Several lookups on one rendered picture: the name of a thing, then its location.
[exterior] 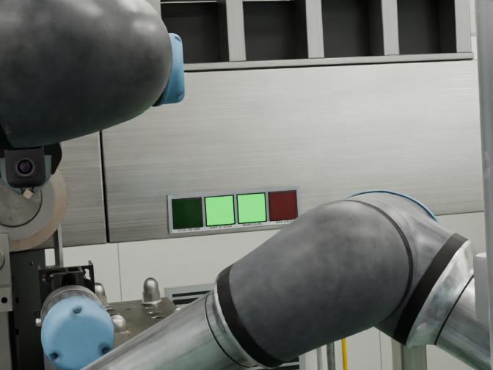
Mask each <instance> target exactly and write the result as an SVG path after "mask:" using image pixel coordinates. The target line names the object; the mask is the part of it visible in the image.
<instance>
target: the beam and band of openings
mask: <svg viewBox="0 0 493 370"><path fill-rule="evenodd" d="M145 1H146V2H148V3H149V4H150V5H151V6H152V7H153V8H154V10H155V11H156V12H157V13H158V14H159V15H160V17H161V19H162V21H163V22H164V25H165V27H166V28H167V31H168V33H174V34H177V35H178V36H179V37H180V38H181V40H182V48H183V70H184V72H195V71H212V70H247V69H265V68H300V67H318V66H336V65H370V64H389V63H407V62H441V61H459V60H471V59H474V53H473V52H472V44H471V28H470V0H279V1H258V0H145ZM195 1H216V2H195ZM163 2H185V3H163Z"/></svg>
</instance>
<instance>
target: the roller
mask: <svg viewBox="0 0 493 370"><path fill-rule="evenodd" d="M40 191H41V196H42V200H41V205H40V209H39V211H38V212H37V214H36V215H35V216H34V218H33V219H31V220H30V221H28V222H27V223H25V224H23V225H19V226H6V225H2V224H0V233H5V232H7V233H8V239H9V240H11V241H13V240H21V239H26V238H29V237H30V236H33V235H35V234H36V233H38V232H39V231H41V230H42V229H43V228H44V227H45V226H46V224H47V223H48V221H49V220H50V218H51V216H52V214H53V212H54V207H55V202H56V195H55V190H54V185H53V183H52V181H51V179H50V180H49V181H48V183H47V184H46V185H45V186H44V187H43V188H42V189H41V190H40Z"/></svg>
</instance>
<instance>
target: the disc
mask: <svg viewBox="0 0 493 370"><path fill-rule="evenodd" d="M51 181H52V183H53V185H54V190H55V195H56V202H55V207H54V212H53V214H52V216H51V218H50V220H49V221H48V223H47V224H46V226H45V227H44V228H43V229H42V230H41V231H39V232H38V233H36V234H35V235H33V236H30V237H29V238H26V239H21V240H13V241H11V240H9V249H10V251H21V250H27V249H30V248H32V247H35V246H37V245H39V244H41V243H43V242H44V241H45V240H46V239H48V238H49V237H50V236H51V235H52V234H53V233H54V232H55V231H56V229H57V228H58V227H59V225H60V223H61V221H62V219H63V217H64V215H65V210H66V206H67V190H66V186H65V182H64V179H63V177H62V174H61V173H60V171H59V170H58V168H57V169H56V171H55V173H54V174H53V175H52V176H51Z"/></svg>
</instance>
